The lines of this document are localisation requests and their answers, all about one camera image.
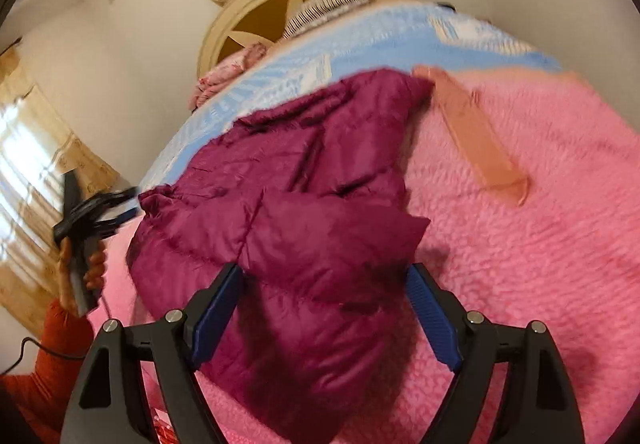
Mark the magenta puffer down jacket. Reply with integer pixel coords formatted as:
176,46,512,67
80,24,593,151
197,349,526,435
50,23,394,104
127,69,433,443

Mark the orange sleeve forearm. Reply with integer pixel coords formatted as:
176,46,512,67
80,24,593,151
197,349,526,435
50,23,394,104
1,300,93,443

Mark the person's left hand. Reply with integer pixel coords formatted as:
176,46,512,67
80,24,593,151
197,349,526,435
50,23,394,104
56,238,106,317

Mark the pink fleece blanket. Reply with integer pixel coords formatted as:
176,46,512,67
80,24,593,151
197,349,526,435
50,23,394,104
86,65,640,444

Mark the pink floral pillow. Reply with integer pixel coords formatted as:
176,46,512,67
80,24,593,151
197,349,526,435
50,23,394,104
189,43,268,112

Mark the cream wooden headboard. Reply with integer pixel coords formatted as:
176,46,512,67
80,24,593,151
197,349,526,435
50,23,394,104
196,0,305,78

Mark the striped grey pillow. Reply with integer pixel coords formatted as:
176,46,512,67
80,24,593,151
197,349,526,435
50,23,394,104
282,0,376,40

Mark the blue patterned bed sheet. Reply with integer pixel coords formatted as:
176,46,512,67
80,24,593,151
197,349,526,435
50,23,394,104
140,0,561,190

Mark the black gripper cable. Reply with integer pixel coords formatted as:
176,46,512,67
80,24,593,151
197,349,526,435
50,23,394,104
0,292,116,375

